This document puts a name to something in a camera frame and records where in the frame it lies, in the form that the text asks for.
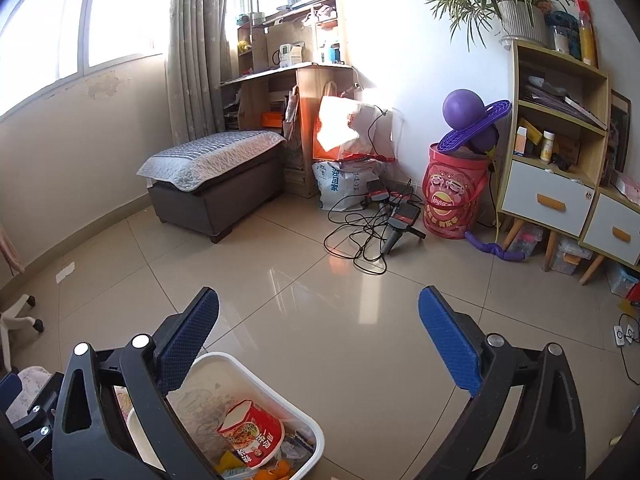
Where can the purple hopper ball toy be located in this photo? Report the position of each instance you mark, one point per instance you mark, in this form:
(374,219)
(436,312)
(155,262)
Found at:
(473,124)

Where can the grey office chair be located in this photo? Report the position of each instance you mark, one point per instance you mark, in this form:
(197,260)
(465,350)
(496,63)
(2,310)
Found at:
(11,318)

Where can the red cylindrical bucket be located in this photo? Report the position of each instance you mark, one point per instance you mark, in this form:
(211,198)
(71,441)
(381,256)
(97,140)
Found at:
(452,185)

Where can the white power strip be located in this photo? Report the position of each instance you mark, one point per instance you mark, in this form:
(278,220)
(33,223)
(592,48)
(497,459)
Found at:
(624,335)

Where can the wooden shelf cabinet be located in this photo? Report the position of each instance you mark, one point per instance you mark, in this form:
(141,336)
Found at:
(557,143)

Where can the red instant noodle cup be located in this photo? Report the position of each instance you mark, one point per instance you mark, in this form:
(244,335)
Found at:
(254,434)

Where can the dark storage ottoman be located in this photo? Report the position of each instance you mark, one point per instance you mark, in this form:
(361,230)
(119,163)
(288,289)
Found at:
(209,184)

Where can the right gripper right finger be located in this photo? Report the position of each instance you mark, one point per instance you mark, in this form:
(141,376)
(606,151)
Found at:
(546,437)

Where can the beige curtain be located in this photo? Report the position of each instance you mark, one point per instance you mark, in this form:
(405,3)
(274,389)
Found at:
(197,61)

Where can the low wooden drawer cabinet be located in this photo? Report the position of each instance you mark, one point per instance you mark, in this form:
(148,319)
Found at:
(611,231)

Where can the orange white shopping bag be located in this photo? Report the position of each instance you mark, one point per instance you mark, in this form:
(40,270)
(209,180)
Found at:
(347,129)

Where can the wooden desk with shelves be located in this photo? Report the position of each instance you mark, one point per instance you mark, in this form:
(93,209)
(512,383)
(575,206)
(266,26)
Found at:
(291,58)

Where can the white trash bin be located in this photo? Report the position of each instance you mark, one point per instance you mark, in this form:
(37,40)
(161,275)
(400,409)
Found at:
(217,382)

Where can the white plastic sack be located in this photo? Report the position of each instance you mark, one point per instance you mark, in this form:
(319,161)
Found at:
(343,185)

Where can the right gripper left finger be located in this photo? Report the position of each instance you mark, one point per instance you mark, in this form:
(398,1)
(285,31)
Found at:
(90,437)

